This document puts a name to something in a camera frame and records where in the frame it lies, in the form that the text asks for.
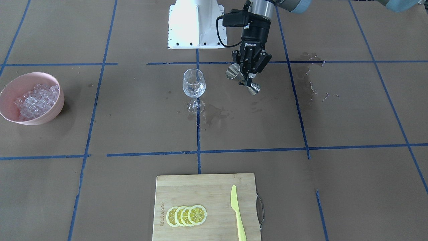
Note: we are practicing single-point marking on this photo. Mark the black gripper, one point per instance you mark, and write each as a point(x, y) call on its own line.
point(255, 36)

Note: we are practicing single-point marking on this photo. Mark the steel cocktail jigger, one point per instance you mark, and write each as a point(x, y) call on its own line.
point(234, 73)

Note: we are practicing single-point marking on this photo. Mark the clear wine glass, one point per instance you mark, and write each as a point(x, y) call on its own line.
point(194, 86)

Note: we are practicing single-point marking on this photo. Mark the clear ice cubes pile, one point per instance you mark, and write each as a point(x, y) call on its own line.
point(37, 101)

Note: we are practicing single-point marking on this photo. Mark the bamboo cutting board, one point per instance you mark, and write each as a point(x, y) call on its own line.
point(213, 192)

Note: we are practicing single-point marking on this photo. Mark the yellow plastic knife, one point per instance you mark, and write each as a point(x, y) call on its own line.
point(235, 206)

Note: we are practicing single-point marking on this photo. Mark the pink plastic bowl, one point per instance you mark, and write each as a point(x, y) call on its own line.
point(23, 84)

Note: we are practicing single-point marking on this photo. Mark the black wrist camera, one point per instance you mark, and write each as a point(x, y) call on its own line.
point(237, 19)

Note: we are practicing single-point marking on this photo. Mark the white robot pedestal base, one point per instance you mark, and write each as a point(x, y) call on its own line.
point(192, 25)

